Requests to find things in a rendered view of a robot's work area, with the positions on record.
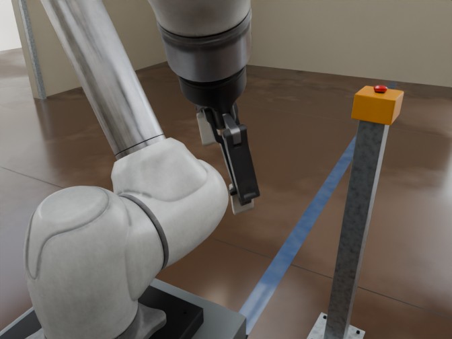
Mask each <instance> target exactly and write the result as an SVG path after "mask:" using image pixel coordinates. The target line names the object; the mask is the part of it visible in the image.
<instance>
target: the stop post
mask: <svg viewBox="0 0 452 339"><path fill-rule="evenodd" d="M403 96H404V92H403V91H400V90H395V89H387V91H375V90H374V87H371V86H365V87H364V88H362V89H361V90H360V91H358V92H357V93H356V94H355V95H354V103H353V107H352V116H351V117H352V118H353V119H357V120H359V124H358V128H357V133H356V141H355V146H354V153H353V158H352V165H351V171H350V178H349V183H348V190H347V195H346V203H345V207H344V215H343V220H342V228H341V232H340V240H339V245H338V253H337V257H336V265H335V270H334V277H333V282H332V290H331V295H330V302H329V307H328V314H325V313H322V312H321V314H320V316H319V317H318V319H317V321H316V323H315V325H314V327H313V328H312V330H311V332H310V333H309V335H308V337H307V339H363V336H364V335H365V331H363V330H360V329H358V328H356V327H354V326H352V325H350V318H351V314H352V308H353V304H354V298H355V294H356V288H357V284H358V280H359V274H360V270H361V264H362V261H363V254H364V250H365V244H366V240H367V234H368V230H369V224H370V220H371V214H372V210H373V204H374V200H375V194H376V190H377V184H378V180H379V174H380V170H381V164H382V160H383V154H384V150H385V144H386V140H387V134H388V130H389V126H390V125H391V124H392V123H393V122H394V120H395V119H396V118H397V117H398V115H399V114H400V109H401V105H402V100H403Z"/></svg>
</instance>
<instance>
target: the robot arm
mask: <svg viewBox="0 0 452 339"><path fill-rule="evenodd" d="M41 2H42V4H43V6H44V8H45V10H46V13H47V15H48V17H49V19H50V21H51V23H52V25H53V27H54V30H55V32H56V34H57V36H58V37H59V40H60V41H61V44H62V46H63V48H64V50H65V52H66V54H67V56H68V58H69V60H70V63H71V65H72V67H73V69H74V71H75V73H76V75H77V78H78V80H79V82H80V84H81V86H82V88H83V90H84V92H85V94H86V96H87V98H88V100H89V102H90V104H91V106H92V108H93V111H94V113H95V115H96V117H97V119H98V121H99V123H100V125H101V128H102V130H103V132H104V134H105V136H106V138H107V140H108V142H109V144H110V146H111V148H112V150H113V152H114V154H115V156H116V158H117V161H116V162H114V167H113V169H112V174H111V179H112V183H113V190H114V192H111V191H109V190H107V189H104V188H101V187H97V186H74V187H70V188H65V189H62V190H59V191H57V192H55V193H53V194H51V195H50V196H48V197H47V198H45V199H44V200H43V201H42V202H41V203H40V205H38V207H37V208H36V209H35V210H34V212H33V213H32V215H31V217H30V220H29V223H28V227H27V230H26V237H25V242H24V269H25V274H26V280H27V284H28V290H29V293H30V298H31V300H32V305H33V307H34V311H35V313H36V316H37V318H38V320H39V322H40V324H41V326H42V328H41V329H40V330H38V331H37V332H35V333H34V334H32V335H31V336H28V337H27V338H25V339H149V338H150V337H151V335H152V334H154V333H155V332H156V331H158V330H159V329H160V328H162V327H164V325H165V324H166V314H165V312H164V311H162V310H160V309H154V308H150V307H147V306H145V305H143V304H141V303H139V302H138V298H139V297H140V296H141V295H142V294H143V293H144V291H145V290H146V288H147V287H148V286H149V284H150V283H151V281H152V280H153V279H154V278H155V277H156V275H157V274H158V273H159V272H160V271H161V270H163V269H164V268H166V267H168V266H170V265H171V264H173V263H175V262H177V261H178V260H179V259H181V258H183V257H184V256H185V255H187V254H188V253H190V252H191V251H192V250H193V249H194V248H196V247H197V246H198V245H200V244H201V243H202V242H203V241H204V240H205V239H206V238H207V237H208V236H209V235H210V234H211V233H212V232H213V231H214V230H215V228H216V227H217V225H218V224H219V223H220V221H221V219H222V218H223V215H224V214H225V211H226V209H227V205H228V200H229V196H228V193H229V195H230V197H231V203H232V209H233V214H234V215H238V214H240V213H243V212H245V211H248V210H250V209H253V208H254V198H256V197H259V196H260V191H259V188H258V183H257V179H256V174H255V171H254V165H253V162H252V156H251V153H250V148H249V145H248V135H247V128H246V126H245V124H244V123H243V124H240V122H239V118H238V115H237V114H238V108H237V104H236V99H237V98H238V97H239V96H240V95H241V94H242V93H243V91H244V89H245V87H246V64H247V62H248V61H249V59H250V56H251V53H252V38H251V34H252V33H251V18H252V10H251V7H250V0H148V2H149V3H150V5H151V7H152V9H153V11H154V13H155V17H156V19H157V27H158V30H159V33H160V34H161V39H162V42H163V47H164V50H165V55H166V58H167V62H168V65H169V66H170V68H171V69H172V71H174V72H175V73H176V74H177V75H178V79H179V82H180V87H181V90H182V93H183V95H184V97H185V98H186V99H187V100H188V101H190V102H192V103H193V104H195V109H196V110H197V112H199V111H200V112H199V113H197V115H196V116H197V119H198V125H199V129H200V135H201V139H202V144H203V146H206V145H210V144H212V143H216V142H218V143H219V144H220V147H221V150H222V153H223V157H224V160H225V163H226V166H227V170H228V172H229V177H230V179H231V183H232V184H230V185H229V190H228V191H227V187H226V184H225V182H224V180H223V178H222V176H221V175H220V173H219V172H218V171H217V170H216V169H215V168H214V167H212V166H211V165H209V164H208V163H206V162H205V161H203V160H200V159H197V158H195V156H193V154H191V152H189V150H187V148H186V146H185V145H184V144H183V143H181V142H179V141H177V140H175V139H173V138H171V137H170V138H168V139H167V138H166V137H165V135H164V133H163V131H162V129H161V127H160V125H159V122H158V120H157V118H156V116H155V113H154V111H153V109H152V107H151V105H150V103H149V100H148V99H147V96H146V94H145V92H144V90H143V88H142V85H141V83H140V81H139V79H138V77H137V74H136V73H135V70H134V69H133V66H132V64H131V62H130V60H129V58H128V55H127V53H126V51H125V49H124V47H123V45H122V43H121V41H120V39H119V36H118V34H117V32H116V30H115V27H114V25H113V23H112V21H111V19H110V16H109V15H108V12H107V11H106V8H105V6H104V4H103V2H102V0H41ZM224 128H226V129H225V130H223V131H222V132H223V134H221V135H220V130H222V129H224Z"/></svg>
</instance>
